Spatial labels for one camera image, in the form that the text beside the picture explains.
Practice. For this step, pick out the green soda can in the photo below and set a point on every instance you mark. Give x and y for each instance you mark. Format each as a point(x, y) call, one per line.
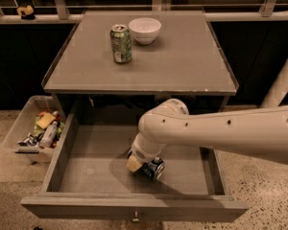
point(121, 43)

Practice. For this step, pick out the metal window railing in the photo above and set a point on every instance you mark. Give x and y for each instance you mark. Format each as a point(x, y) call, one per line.
point(144, 7)

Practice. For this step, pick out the open grey top drawer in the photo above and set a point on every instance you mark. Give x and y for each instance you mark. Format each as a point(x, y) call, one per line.
point(88, 177)

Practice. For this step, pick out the metal drawer knob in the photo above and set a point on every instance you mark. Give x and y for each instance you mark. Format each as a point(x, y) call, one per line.
point(135, 217)

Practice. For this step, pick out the yellow object on ledge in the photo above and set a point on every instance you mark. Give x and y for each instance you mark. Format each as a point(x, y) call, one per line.
point(26, 12)

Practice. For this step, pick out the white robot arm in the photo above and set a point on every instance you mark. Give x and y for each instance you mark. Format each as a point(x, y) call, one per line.
point(260, 133)

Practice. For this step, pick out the blue pepsi can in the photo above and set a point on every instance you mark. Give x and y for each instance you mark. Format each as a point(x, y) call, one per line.
point(154, 168)

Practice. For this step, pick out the clear plastic bin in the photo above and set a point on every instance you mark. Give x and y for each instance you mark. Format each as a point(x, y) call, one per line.
point(25, 125)

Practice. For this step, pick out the grey cabinet counter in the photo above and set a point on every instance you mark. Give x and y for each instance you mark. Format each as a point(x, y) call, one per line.
point(184, 60)

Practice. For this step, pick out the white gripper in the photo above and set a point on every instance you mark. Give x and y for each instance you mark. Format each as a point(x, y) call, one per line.
point(140, 152)

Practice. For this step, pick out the white bottle in bin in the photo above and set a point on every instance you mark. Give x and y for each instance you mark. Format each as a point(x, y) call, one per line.
point(49, 135)

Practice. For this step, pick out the white bowl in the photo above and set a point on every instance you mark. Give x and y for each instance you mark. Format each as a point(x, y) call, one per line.
point(144, 30)

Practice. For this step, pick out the yellow sponge in bin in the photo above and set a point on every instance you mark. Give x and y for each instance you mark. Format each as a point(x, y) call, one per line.
point(45, 120)

